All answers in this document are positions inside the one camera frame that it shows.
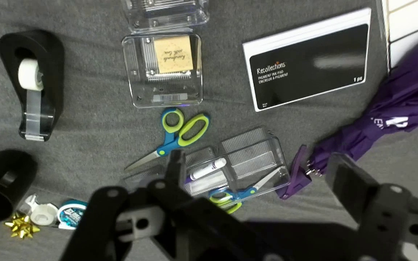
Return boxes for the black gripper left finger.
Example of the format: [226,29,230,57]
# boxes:
[59,149,185,261]

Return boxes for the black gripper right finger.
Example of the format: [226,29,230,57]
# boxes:
[323,152,418,261]

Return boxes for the purple cloth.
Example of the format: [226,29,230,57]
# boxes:
[274,33,418,200]

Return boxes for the blue white tape dispenser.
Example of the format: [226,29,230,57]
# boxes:
[56,199,88,232]

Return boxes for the small clear tape dispenser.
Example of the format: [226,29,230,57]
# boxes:
[24,194,60,228]

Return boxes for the gold gift bow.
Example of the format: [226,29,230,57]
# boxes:
[4,213,41,241]

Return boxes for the clear organizer tray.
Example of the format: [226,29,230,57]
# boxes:
[176,126,291,200]

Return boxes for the green blue scissors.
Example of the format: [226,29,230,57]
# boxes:
[123,107,210,171]
[207,165,287,215]

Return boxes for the clear box with notes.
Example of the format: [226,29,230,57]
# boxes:
[120,31,205,109]

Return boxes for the grey tablecloth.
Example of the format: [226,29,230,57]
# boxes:
[0,0,418,261]

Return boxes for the white tape roll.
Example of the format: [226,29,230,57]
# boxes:
[17,57,44,93]

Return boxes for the black tape dispenser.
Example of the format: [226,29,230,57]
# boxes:
[0,29,66,144]

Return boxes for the white storage tray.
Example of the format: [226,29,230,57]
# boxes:
[380,0,418,71]

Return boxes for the tan sticky note pad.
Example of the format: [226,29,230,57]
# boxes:
[152,35,194,75]

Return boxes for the clear plastic box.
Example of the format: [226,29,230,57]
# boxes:
[120,0,211,35]

